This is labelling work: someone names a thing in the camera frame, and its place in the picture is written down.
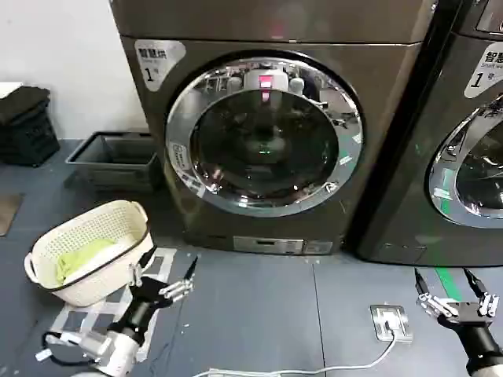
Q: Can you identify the grey front-loading dryer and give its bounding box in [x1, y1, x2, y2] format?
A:
[112, 0, 440, 259]

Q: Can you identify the white power cable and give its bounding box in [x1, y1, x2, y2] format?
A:
[199, 320, 398, 377]

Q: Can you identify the grey dryer with green reflection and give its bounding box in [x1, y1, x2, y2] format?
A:
[355, 0, 503, 269]

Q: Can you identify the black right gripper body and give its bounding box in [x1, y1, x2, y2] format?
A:
[437, 301, 501, 368]

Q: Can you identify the white label sticker on dryer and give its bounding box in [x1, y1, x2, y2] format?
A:
[464, 40, 503, 100]
[134, 38, 187, 93]

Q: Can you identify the round chrome glass dryer door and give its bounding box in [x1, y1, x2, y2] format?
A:
[164, 50, 365, 218]

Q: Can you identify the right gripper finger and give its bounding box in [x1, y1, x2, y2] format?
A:
[462, 268, 501, 317]
[413, 267, 459, 320]

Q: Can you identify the white sheet of paper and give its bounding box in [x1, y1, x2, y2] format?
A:
[0, 81, 26, 100]

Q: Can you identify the black plastic crate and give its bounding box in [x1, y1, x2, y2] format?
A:
[0, 112, 62, 169]

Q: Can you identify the grey plastic crate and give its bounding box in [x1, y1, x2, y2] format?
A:
[64, 130, 159, 194]

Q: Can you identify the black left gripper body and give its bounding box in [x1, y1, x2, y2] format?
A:
[110, 276, 171, 347]

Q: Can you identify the brown floor mat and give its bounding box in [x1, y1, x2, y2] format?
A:
[0, 192, 25, 237]

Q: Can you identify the silver floor outlet plate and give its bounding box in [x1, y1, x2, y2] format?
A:
[369, 303, 414, 343]

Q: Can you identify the silver dryer service panel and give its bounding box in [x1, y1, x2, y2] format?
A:
[233, 236, 306, 254]

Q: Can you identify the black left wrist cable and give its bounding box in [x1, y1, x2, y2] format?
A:
[42, 331, 104, 368]

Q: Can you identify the green floor tape strip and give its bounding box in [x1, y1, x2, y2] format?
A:
[435, 267, 460, 304]

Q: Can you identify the chrome dryer door, green reflection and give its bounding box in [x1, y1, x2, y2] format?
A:
[428, 92, 503, 229]

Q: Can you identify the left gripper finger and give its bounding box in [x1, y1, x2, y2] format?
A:
[130, 246, 157, 287]
[158, 256, 199, 302]

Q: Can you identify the white perforated laundry basket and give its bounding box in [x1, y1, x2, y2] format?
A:
[24, 199, 156, 309]

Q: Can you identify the green cloth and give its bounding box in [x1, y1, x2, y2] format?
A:
[54, 236, 119, 286]

